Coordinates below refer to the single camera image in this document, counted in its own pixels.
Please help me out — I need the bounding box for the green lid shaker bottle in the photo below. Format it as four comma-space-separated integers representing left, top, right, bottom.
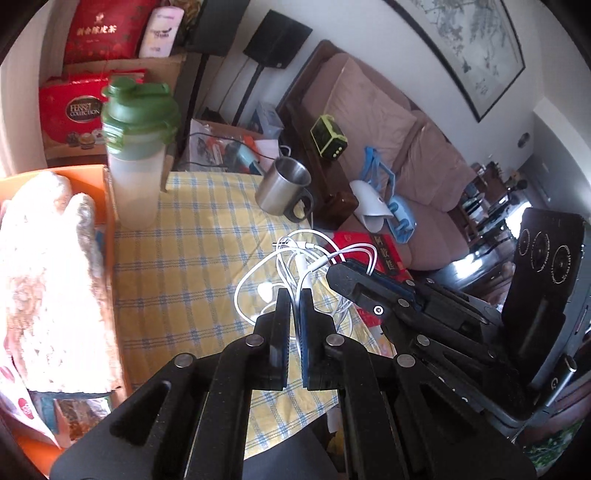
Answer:
101, 76, 180, 230

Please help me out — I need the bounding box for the open box of clutter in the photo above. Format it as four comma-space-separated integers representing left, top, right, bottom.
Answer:
174, 120, 281, 175

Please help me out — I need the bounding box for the steel mug black handle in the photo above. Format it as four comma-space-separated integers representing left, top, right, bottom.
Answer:
254, 156, 315, 223

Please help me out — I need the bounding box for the beige back cushion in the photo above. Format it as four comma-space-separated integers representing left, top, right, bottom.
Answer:
325, 59, 417, 180

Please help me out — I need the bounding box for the blue plastic frame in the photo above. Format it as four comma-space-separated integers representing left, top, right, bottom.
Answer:
361, 146, 417, 244

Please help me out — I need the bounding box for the pink white tissue pack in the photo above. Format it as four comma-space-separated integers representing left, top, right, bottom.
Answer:
138, 6, 184, 58

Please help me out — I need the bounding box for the red Ferrero chocolate box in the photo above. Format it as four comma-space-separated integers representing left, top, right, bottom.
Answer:
39, 70, 145, 162

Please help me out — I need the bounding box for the white earphone cable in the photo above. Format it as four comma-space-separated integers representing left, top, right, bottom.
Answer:
233, 229, 379, 340

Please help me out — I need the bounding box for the red tea gift bag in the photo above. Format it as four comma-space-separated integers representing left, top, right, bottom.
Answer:
64, 0, 161, 65

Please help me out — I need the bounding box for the orange cardboard box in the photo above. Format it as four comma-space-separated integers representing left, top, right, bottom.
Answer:
1, 165, 128, 479

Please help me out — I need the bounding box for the black speaker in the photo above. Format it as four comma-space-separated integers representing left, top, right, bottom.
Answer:
231, 10, 312, 126
174, 0, 249, 137

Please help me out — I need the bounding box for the yellow plaid tablecloth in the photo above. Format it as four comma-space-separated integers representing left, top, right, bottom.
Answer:
112, 171, 399, 460

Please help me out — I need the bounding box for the red gift box black label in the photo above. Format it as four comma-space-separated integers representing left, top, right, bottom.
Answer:
332, 231, 413, 327

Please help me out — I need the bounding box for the pink hawthorn candy packet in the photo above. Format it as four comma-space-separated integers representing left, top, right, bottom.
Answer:
1, 353, 59, 447

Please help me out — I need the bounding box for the small blue white box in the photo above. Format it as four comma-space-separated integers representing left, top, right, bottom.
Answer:
249, 102, 284, 140

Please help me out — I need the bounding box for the blue-printed bag of dried herbs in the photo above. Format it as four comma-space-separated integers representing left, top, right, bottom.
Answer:
30, 392, 112, 448

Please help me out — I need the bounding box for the brown sofa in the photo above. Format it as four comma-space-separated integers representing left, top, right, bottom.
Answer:
277, 40, 476, 271

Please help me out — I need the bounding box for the left black speaker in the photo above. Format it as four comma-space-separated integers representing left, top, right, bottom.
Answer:
174, 0, 249, 137

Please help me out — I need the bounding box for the white curved massager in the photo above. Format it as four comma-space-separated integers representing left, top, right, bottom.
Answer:
349, 180, 394, 234

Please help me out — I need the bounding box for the bag of white puffed snacks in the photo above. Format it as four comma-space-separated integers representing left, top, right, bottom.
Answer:
1, 171, 121, 394

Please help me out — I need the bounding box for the green black radio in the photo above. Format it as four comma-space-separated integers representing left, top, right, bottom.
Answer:
311, 114, 349, 161

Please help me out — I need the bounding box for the right black speaker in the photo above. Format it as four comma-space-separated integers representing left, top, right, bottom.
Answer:
231, 10, 312, 126

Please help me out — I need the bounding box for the framed ink painting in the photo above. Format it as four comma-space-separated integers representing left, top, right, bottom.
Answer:
388, 0, 525, 121

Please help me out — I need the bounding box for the beige cushion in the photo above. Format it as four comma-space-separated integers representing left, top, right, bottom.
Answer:
394, 110, 476, 212
325, 59, 417, 180

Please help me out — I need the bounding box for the brown cardboard carton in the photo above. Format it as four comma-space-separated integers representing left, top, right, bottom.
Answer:
63, 53, 186, 91

